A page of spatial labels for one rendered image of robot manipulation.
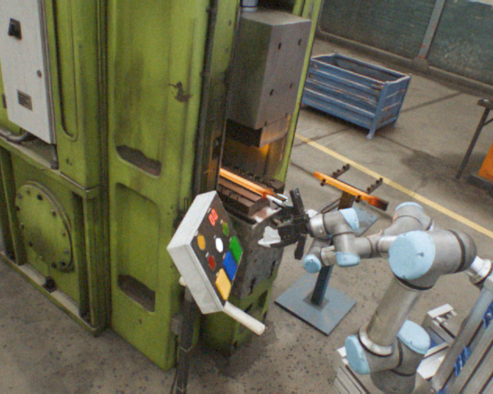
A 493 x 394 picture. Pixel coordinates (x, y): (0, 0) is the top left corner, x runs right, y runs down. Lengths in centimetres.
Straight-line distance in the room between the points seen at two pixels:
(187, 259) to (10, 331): 160
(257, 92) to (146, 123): 47
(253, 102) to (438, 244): 91
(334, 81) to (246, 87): 420
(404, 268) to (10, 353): 211
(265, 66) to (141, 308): 135
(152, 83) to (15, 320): 166
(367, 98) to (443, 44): 423
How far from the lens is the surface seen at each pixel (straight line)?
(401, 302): 129
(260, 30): 170
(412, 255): 116
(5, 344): 278
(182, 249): 140
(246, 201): 204
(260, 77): 172
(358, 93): 579
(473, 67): 957
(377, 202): 236
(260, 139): 184
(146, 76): 182
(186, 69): 159
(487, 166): 537
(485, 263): 200
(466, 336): 167
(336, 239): 153
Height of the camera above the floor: 205
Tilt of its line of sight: 31 degrees down
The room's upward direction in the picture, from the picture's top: 9 degrees clockwise
